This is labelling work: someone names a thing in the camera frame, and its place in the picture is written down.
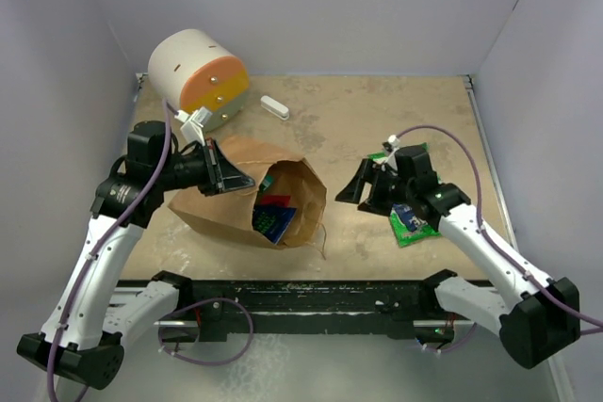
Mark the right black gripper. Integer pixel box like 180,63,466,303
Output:
336,158,416,217

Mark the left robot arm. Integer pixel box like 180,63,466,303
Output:
17,121,255,390

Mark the blue Burts chips bag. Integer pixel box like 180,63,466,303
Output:
389,204,427,233

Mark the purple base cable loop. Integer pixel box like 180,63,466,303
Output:
156,298,255,367

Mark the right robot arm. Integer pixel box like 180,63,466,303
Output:
335,145,580,369

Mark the green cassava chips bag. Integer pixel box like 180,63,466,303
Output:
370,144,440,248

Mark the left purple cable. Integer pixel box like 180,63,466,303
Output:
45,98,180,402

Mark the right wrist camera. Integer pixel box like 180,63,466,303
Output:
381,135,399,173

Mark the teal snack packet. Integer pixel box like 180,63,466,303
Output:
262,175,274,187

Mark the small white block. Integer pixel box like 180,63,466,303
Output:
260,95,290,121

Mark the brown paper bag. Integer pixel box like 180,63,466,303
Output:
169,136,327,249

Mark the round toy drawer cabinet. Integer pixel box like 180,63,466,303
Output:
147,29,250,131

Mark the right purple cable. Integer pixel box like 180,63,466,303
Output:
395,124,603,329

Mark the red snack packet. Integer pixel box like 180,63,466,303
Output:
256,194,291,208

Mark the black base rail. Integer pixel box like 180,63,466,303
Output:
160,280,463,346

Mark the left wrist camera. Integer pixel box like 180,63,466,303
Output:
174,106,212,146

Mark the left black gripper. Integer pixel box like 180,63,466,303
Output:
155,137,254,197

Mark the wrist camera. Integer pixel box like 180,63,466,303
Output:
174,106,212,146
381,135,399,173

